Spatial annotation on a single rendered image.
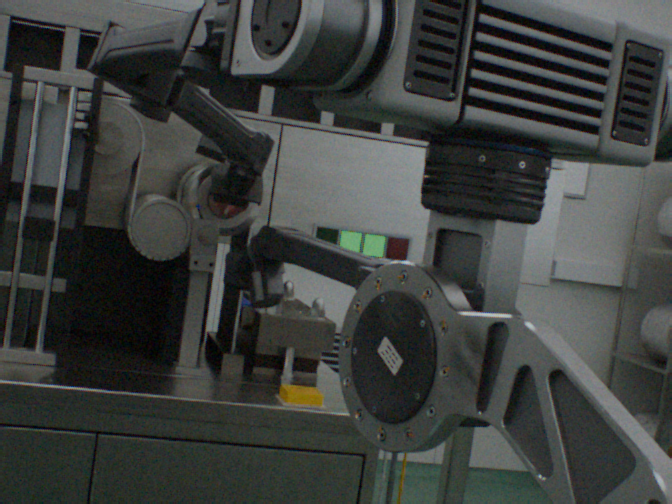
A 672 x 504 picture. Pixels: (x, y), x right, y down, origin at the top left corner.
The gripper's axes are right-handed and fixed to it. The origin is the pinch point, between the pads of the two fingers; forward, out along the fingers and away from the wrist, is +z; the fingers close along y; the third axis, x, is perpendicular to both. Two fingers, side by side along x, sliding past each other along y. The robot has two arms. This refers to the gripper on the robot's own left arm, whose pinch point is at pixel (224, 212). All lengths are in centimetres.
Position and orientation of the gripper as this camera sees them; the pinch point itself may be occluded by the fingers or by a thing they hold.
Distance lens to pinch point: 208.5
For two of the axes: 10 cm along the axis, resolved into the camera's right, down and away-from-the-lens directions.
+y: 9.4, 2.0, 2.9
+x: -0.2, -8.0, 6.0
